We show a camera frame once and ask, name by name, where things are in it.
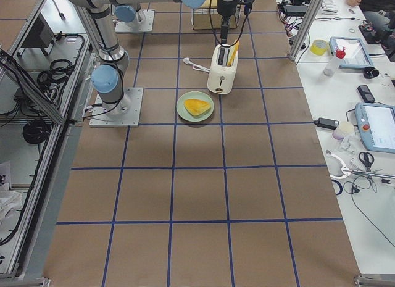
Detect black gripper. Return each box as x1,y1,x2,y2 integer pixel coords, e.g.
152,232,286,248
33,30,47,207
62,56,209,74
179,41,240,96
217,0,239,44

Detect white two-slot toaster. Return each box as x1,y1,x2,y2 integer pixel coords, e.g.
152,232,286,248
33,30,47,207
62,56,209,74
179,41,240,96
207,44,238,94

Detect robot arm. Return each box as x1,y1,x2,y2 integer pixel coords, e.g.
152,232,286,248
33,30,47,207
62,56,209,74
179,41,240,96
68,0,205,115
115,3,146,27

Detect bread slice in toaster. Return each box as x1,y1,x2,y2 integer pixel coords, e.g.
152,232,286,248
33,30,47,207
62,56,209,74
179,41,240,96
227,40,239,67

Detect light green plate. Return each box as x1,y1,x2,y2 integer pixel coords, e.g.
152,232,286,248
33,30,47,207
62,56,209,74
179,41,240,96
176,91,214,122

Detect bread piece on plate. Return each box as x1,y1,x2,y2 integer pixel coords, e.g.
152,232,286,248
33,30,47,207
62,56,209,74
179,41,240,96
184,99,211,116

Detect yellow tape roll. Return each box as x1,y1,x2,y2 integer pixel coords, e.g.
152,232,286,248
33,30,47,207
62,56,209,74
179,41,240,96
310,39,328,56

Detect clear bottle red cap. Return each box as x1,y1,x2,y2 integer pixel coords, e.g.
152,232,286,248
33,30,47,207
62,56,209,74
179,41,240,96
323,47,346,77

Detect blue teach pendant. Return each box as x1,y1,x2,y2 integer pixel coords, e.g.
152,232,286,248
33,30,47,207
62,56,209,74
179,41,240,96
355,103,395,154
329,36,373,69

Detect black power adapter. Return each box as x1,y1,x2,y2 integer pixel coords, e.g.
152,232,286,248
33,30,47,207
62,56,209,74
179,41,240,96
314,117,339,130

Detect black scissors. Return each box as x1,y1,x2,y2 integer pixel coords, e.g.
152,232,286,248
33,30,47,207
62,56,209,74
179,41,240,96
358,151,375,172

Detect wire basket with wooden shelf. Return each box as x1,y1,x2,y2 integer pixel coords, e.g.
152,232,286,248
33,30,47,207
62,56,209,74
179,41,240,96
191,0,222,30

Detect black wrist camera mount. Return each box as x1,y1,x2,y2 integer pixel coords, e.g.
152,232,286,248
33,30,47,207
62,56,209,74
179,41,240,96
239,0,255,17

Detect white toaster power cord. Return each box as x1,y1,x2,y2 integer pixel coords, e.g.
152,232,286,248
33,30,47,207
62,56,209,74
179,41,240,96
182,57,212,73

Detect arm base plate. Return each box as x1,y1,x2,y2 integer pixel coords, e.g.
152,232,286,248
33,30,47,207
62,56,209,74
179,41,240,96
115,9,155,33
89,88,143,127

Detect aluminium frame post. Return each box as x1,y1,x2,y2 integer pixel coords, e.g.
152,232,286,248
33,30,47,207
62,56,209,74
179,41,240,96
288,0,323,61

